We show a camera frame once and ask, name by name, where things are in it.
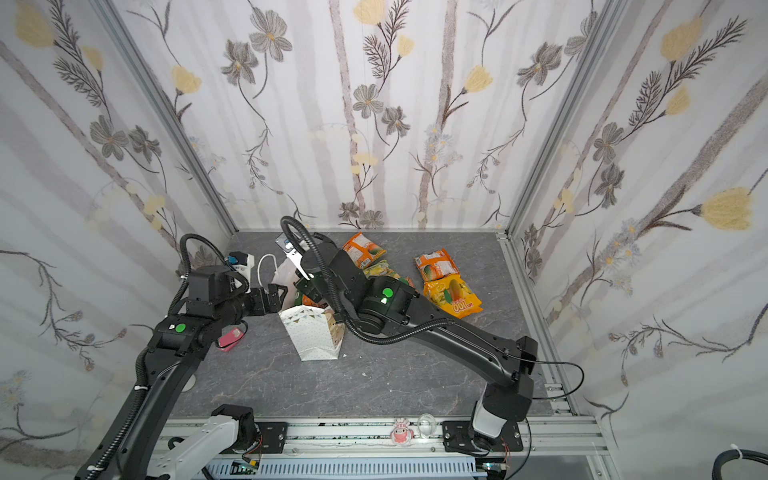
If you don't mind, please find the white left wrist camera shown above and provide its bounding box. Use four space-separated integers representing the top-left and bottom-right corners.
227 251 255 291

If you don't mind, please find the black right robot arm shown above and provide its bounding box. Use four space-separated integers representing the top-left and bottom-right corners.
280 216 540 457

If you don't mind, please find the yellow mango snack bag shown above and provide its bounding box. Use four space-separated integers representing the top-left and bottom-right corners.
423 274 483 319

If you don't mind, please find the clear glass ornament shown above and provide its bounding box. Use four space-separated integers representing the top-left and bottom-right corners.
415 413 437 438

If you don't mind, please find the white cartoon paper bag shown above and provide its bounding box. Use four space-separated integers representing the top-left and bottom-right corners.
253 254 345 362

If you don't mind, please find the orange mango snack packet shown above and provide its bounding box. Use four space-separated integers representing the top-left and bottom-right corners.
342 232 386 269

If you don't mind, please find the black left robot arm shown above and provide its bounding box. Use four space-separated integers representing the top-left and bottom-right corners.
75 233 288 479

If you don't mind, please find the orange white snack packet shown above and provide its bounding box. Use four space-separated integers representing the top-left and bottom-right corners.
414 249 460 282

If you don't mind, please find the green yellow candy packet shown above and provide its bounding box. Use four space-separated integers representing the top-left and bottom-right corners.
363 259 415 288

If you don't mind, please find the black corrugated hose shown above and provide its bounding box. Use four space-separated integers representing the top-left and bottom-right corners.
711 446 768 480

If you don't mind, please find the white vented cable duct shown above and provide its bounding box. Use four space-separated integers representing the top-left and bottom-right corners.
207 457 487 479

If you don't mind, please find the pink eraser block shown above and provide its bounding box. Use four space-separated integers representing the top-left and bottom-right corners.
216 327 246 352

